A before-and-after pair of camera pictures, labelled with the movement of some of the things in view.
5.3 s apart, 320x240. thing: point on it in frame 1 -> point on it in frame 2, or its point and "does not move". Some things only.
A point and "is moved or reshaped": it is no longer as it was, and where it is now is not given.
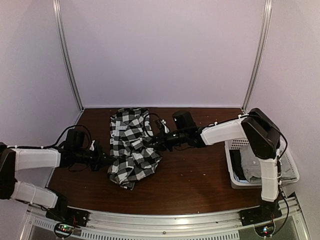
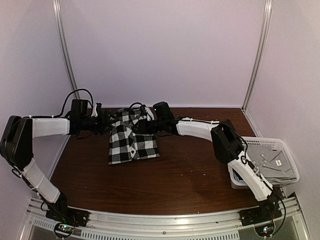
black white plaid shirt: (130, 129) is moved or reshaped
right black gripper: (162, 144) -> (144, 127)
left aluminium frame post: (71, 70) does not move
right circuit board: (266, 230) does not move
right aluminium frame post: (266, 21) does not move
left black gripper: (101, 160) -> (104, 123)
